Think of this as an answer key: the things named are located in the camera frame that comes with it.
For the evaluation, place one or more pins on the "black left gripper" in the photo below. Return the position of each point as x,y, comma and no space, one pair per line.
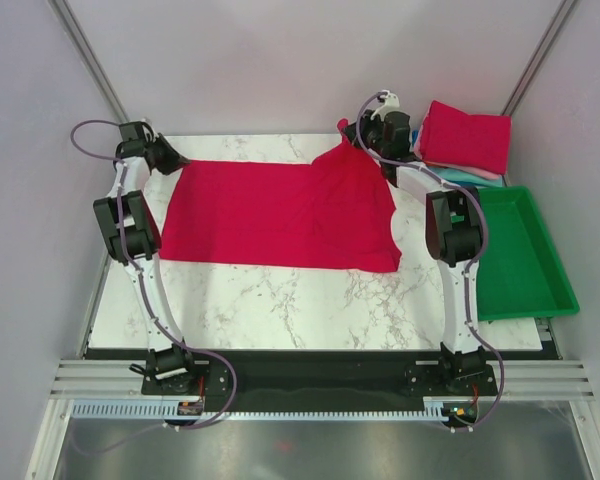
175,160

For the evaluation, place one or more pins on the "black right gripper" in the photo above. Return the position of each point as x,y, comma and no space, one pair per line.
365,122

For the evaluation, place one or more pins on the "red t shirt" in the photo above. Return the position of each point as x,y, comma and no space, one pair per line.
333,213
443,116

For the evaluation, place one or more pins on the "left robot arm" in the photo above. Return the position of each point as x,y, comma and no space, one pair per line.
132,239

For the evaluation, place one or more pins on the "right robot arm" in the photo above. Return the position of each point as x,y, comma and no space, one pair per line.
456,234

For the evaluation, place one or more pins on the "folded orange t shirt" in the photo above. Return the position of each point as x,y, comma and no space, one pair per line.
434,164

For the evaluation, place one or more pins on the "folded red t shirt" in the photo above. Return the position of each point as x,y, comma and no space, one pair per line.
443,116

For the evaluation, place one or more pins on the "folded teal t shirt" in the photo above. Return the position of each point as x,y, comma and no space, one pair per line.
460,177

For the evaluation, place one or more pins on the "green plastic tray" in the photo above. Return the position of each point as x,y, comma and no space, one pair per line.
521,274

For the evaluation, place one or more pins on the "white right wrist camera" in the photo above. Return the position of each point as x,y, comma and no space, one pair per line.
388,102

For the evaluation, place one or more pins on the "left aluminium corner post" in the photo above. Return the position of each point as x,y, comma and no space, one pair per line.
79,39

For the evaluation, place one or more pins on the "aluminium corner post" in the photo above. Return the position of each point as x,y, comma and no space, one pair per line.
79,39
548,40

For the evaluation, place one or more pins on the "right aluminium corner post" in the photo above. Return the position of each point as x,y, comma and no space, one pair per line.
548,40

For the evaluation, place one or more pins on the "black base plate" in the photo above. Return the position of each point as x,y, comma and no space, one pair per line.
321,382

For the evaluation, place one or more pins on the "aluminium frame rail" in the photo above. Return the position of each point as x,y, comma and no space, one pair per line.
538,426

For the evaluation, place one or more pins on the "white slotted cable duct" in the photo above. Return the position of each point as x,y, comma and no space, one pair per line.
172,410

